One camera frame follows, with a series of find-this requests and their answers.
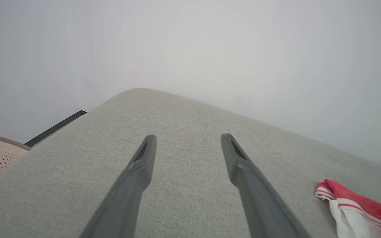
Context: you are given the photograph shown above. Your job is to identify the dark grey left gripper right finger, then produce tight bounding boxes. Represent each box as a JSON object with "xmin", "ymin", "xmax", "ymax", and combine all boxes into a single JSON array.
[{"xmin": 221, "ymin": 133, "xmax": 310, "ymax": 238}]

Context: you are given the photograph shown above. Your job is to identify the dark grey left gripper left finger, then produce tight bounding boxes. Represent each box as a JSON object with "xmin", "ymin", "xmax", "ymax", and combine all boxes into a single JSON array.
[{"xmin": 79, "ymin": 134, "xmax": 157, "ymax": 238}]

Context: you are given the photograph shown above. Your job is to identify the red and white shirt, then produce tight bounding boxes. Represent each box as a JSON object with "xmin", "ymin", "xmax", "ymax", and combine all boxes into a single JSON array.
[{"xmin": 315, "ymin": 179, "xmax": 381, "ymax": 238}]

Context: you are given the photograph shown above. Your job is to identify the black baseboard strip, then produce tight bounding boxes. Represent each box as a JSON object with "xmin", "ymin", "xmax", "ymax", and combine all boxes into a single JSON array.
[{"xmin": 24, "ymin": 110, "xmax": 88, "ymax": 148}]

